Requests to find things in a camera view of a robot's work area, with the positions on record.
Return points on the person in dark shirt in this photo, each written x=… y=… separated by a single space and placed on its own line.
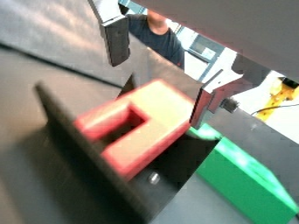
x=152 y=31

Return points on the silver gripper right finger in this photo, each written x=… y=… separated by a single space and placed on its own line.
x=215 y=94

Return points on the yellow stand in background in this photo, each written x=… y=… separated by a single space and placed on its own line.
x=284 y=90

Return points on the green fixture block with cutouts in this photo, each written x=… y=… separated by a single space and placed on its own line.
x=244 y=181

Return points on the black curved stand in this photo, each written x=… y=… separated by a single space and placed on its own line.
x=143 y=195

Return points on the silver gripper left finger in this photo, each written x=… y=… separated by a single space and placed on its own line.
x=114 y=29

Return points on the red square-circle object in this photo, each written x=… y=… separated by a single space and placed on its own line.
x=155 y=111

